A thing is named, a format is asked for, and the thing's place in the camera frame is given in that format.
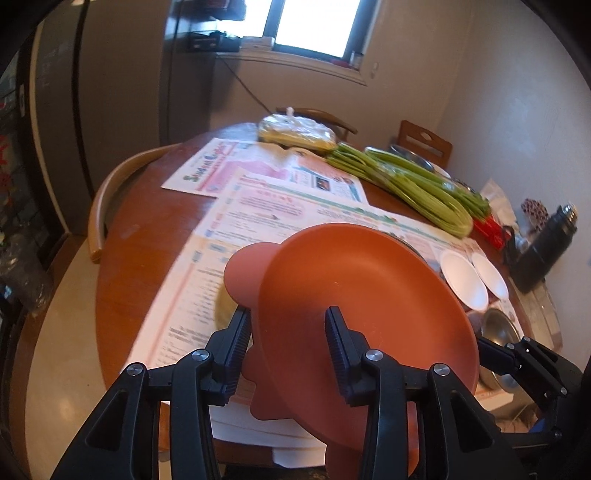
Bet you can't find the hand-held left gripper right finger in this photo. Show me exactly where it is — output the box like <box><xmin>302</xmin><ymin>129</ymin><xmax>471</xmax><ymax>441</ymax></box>
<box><xmin>324</xmin><ymin>305</ymin><xmax>528</xmax><ymax>480</ymax></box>

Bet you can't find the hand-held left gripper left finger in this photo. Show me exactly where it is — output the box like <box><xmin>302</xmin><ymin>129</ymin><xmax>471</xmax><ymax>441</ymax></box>
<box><xmin>50</xmin><ymin>305</ymin><xmax>253</xmax><ymax>480</ymax></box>

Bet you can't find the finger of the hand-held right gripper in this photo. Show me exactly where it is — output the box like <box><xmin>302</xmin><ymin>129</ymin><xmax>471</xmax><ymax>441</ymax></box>
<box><xmin>477</xmin><ymin>336</ymin><xmax>571</xmax><ymax>402</ymax></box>

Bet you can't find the steel bowl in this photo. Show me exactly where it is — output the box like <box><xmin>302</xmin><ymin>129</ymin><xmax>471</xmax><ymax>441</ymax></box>
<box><xmin>478</xmin><ymin>367</ymin><xmax>520</xmax><ymax>394</ymax></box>
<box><xmin>480</xmin><ymin>307</ymin><xmax>525</xmax><ymax>348</ymax></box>

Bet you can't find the orange plate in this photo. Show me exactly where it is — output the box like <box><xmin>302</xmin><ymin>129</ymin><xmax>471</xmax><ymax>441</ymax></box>
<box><xmin>253</xmin><ymin>222</ymin><xmax>481</xmax><ymax>428</ymax></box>

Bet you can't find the black thermos bottle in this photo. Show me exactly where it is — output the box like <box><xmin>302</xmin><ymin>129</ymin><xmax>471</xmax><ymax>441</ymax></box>
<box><xmin>502</xmin><ymin>204</ymin><xmax>579</xmax><ymax>295</ymax></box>

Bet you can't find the red tissue box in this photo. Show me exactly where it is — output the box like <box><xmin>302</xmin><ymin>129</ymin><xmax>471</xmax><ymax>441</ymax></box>
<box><xmin>475</xmin><ymin>216</ymin><xmax>514</xmax><ymax>251</ymax></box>

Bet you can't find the large newspaper with green banner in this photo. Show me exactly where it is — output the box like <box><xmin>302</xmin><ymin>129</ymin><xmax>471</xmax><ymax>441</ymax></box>
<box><xmin>124</xmin><ymin>167</ymin><xmax>513</xmax><ymax>462</ymax></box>

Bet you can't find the patterned cup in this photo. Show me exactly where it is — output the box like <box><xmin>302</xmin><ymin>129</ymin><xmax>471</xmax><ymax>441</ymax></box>
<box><xmin>522</xmin><ymin>198</ymin><xmax>550</xmax><ymax>228</ymax></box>

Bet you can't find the white tissue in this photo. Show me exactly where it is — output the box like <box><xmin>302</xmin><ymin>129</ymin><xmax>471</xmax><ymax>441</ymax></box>
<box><xmin>479</xmin><ymin>180</ymin><xmax>515</xmax><ymax>220</ymax></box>

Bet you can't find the dark green celery bunch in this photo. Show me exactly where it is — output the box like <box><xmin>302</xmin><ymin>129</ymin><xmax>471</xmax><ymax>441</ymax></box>
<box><xmin>364</xmin><ymin>146</ymin><xmax>491</xmax><ymax>219</ymax></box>

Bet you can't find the pale green celery bunch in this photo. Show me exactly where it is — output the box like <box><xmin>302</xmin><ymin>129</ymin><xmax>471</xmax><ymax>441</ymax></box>
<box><xmin>326</xmin><ymin>142</ymin><xmax>474</xmax><ymax>239</ymax></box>

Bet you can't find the newspaper with pink print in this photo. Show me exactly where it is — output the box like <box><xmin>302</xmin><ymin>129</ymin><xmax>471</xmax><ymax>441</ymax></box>
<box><xmin>160</xmin><ymin>137</ymin><xmax>370</xmax><ymax>204</ymax></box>

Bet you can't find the light curved wooden chair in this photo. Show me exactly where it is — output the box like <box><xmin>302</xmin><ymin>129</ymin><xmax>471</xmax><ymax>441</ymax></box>
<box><xmin>88</xmin><ymin>142</ymin><xmax>188</xmax><ymax>265</ymax></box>

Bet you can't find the steel basin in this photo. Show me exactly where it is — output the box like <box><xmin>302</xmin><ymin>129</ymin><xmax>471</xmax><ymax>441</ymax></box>
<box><xmin>388</xmin><ymin>144</ymin><xmax>435</xmax><ymax>172</ymax></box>

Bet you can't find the wooden chair with cutout back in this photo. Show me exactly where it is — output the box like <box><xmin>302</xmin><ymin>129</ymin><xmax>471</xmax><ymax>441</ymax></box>
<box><xmin>397</xmin><ymin>120</ymin><xmax>453</xmax><ymax>171</ymax></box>

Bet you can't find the plastic bag of yellow vegetables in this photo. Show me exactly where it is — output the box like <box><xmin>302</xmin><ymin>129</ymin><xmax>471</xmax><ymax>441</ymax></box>
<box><xmin>257</xmin><ymin>107</ymin><xmax>338</xmax><ymax>154</ymax></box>

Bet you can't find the dark curved wooden chair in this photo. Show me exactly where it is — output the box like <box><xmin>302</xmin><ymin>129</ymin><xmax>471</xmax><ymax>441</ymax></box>
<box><xmin>276</xmin><ymin>107</ymin><xmax>359</xmax><ymax>140</ymax></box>

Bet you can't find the grey refrigerator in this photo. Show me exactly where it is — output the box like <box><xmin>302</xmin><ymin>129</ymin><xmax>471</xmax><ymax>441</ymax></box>
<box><xmin>28</xmin><ymin>0</ymin><xmax>174</xmax><ymax>241</ymax></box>

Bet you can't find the black electronic device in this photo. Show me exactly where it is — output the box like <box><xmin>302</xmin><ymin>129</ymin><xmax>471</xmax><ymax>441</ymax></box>
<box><xmin>185</xmin><ymin>31</ymin><xmax>242</xmax><ymax>52</ymax></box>

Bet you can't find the window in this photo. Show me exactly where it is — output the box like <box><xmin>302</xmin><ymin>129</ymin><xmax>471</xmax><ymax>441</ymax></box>
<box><xmin>240</xmin><ymin>0</ymin><xmax>384</xmax><ymax>75</ymax></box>

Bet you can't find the black cable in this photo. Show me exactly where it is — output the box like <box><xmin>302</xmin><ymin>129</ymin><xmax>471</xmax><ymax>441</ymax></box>
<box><xmin>221</xmin><ymin>54</ymin><xmax>278</xmax><ymax>116</ymax></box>

